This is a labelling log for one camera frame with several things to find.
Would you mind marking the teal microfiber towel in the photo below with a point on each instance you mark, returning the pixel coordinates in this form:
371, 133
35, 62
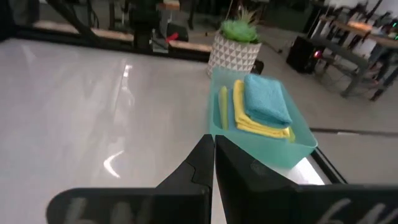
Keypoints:
264, 99

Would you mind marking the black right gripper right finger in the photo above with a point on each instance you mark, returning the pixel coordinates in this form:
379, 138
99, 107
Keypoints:
239, 171

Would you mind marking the wooden-top grey-leg desk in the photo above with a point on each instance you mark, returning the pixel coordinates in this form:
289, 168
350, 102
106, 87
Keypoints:
351, 56

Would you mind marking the succulent in triangle-pattern pot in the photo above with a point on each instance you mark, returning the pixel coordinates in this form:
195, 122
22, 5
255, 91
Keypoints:
233, 53

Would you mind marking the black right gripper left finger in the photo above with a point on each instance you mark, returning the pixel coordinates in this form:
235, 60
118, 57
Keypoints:
199, 168

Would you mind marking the teal plastic tray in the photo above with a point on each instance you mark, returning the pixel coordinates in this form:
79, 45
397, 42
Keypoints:
273, 149

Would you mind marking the yellow microfiber towel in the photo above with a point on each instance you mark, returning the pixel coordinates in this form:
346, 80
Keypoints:
239, 105

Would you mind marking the black floor box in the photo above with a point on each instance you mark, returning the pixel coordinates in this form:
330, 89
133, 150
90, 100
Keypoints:
303, 54

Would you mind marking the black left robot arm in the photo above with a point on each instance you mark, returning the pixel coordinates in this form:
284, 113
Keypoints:
144, 18

